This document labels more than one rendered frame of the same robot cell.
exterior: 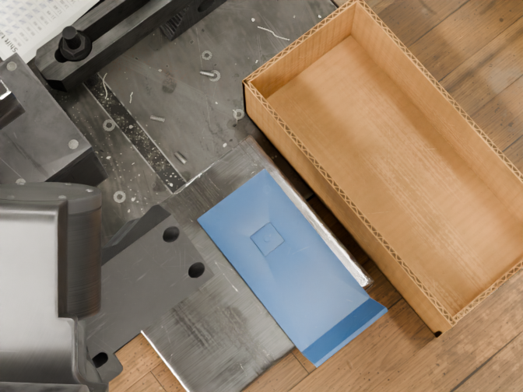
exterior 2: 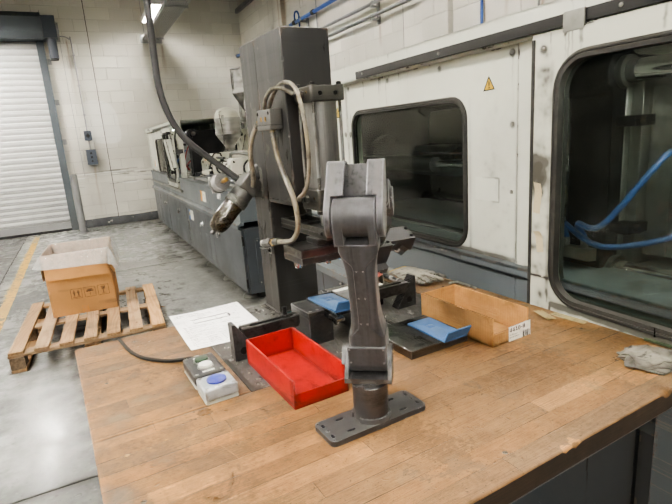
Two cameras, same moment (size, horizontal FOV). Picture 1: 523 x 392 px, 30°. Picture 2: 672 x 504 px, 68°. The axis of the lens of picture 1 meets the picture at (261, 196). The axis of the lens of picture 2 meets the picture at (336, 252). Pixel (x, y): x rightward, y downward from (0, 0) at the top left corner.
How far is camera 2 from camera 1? 1.05 m
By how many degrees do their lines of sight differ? 62
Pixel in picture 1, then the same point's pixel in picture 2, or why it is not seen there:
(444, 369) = (496, 352)
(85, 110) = not seen: hidden behind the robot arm
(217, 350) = (414, 342)
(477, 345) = (507, 349)
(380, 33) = (462, 290)
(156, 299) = (401, 236)
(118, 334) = (392, 239)
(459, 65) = not seen: hidden behind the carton
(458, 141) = (491, 312)
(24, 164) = not seen: hidden behind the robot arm
